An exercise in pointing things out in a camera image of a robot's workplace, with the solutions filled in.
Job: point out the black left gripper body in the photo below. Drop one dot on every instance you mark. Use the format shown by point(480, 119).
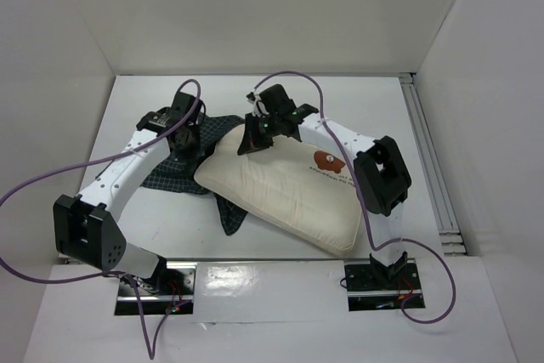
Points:
point(191, 142)

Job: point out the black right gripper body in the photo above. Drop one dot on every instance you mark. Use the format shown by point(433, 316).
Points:
point(256, 138)

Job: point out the dark grid-pattern pillowcase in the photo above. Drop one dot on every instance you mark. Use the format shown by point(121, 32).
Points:
point(176, 174)

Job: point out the cream pillow with bear print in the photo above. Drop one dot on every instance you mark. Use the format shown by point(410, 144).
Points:
point(305, 191)

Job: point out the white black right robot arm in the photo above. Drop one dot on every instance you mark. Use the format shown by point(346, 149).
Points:
point(376, 166)

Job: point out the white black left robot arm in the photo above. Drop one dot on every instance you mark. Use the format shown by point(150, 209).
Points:
point(86, 225)

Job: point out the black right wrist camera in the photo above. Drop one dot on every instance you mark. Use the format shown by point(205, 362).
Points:
point(274, 101)

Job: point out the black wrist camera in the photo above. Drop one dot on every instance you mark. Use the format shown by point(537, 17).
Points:
point(274, 101)
point(184, 103)

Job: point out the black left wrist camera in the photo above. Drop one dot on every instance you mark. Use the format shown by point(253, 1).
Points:
point(184, 103)

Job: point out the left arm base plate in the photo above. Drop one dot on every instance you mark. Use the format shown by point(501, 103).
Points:
point(175, 293)

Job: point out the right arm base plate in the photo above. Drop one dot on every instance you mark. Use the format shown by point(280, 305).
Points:
point(366, 293)

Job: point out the aluminium frame rail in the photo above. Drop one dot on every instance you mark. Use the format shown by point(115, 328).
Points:
point(448, 228)

